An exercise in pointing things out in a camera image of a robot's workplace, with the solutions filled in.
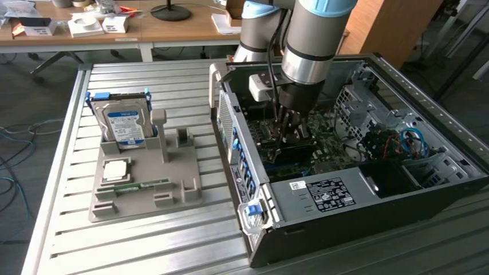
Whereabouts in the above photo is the white booklet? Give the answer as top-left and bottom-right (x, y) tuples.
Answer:
(211, 13), (243, 35)

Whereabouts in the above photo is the multicolour power wire bundle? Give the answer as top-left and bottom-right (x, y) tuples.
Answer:
(361, 129), (403, 160)

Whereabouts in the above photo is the blue floor cable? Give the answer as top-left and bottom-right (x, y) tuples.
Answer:
(0, 176), (32, 223)

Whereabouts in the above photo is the grey power supply unit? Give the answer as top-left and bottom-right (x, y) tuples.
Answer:
(263, 167), (379, 225)

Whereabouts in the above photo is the clear plastic bag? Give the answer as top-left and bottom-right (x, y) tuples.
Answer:
(0, 0), (39, 18)

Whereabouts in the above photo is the white box with round insert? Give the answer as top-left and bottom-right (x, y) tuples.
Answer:
(67, 14), (106, 38)

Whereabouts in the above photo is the wooden cabinet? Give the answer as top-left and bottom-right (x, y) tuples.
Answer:
(340, 0), (447, 69)

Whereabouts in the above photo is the black lamp base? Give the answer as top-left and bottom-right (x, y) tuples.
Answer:
(151, 0), (192, 22)

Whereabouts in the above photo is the silver CPU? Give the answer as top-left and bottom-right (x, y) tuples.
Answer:
(102, 160), (134, 183)

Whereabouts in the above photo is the green RAM stick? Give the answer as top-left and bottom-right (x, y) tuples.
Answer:
(96, 178), (172, 193)

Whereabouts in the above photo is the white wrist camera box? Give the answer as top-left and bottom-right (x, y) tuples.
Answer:
(248, 73), (283, 102)

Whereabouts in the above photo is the black graphics card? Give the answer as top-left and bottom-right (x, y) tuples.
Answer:
(267, 139), (319, 166)

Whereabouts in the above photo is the grey floor cable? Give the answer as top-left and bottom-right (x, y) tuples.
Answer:
(0, 119), (64, 135)

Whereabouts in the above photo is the green motherboard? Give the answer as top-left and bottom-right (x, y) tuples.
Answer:
(244, 101), (371, 183)

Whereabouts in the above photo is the blue data wire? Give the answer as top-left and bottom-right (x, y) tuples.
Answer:
(399, 127), (429, 158)

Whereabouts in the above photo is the black open PC case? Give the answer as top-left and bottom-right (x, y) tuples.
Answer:
(208, 52), (489, 269)

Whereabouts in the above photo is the blue expansion slot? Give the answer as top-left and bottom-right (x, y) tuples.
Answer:
(267, 162), (303, 171)

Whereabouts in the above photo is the orange tool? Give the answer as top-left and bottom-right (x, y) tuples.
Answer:
(118, 5), (144, 18)

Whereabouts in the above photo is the small white labelled box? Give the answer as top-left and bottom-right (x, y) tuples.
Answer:
(102, 15), (130, 34)

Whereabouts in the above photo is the white box with black lid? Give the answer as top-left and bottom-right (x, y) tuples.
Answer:
(19, 17), (59, 37)

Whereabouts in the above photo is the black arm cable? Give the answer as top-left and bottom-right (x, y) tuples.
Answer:
(267, 8), (291, 144)

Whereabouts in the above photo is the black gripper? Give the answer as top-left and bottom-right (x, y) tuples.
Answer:
(275, 80), (326, 135)

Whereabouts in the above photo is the wooden desk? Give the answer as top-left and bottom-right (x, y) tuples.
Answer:
(0, 0), (351, 62)

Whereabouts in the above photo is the grey chipset heatsink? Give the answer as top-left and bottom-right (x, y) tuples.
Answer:
(314, 162), (340, 174)

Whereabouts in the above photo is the grey parts rack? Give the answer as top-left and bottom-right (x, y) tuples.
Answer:
(88, 108), (204, 224)

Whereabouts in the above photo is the hard disk with blue carrier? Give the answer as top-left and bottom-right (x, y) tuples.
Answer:
(86, 89), (155, 150)

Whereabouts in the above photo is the brown cardboard box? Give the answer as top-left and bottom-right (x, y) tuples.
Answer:
(226, 0), (246, 19)

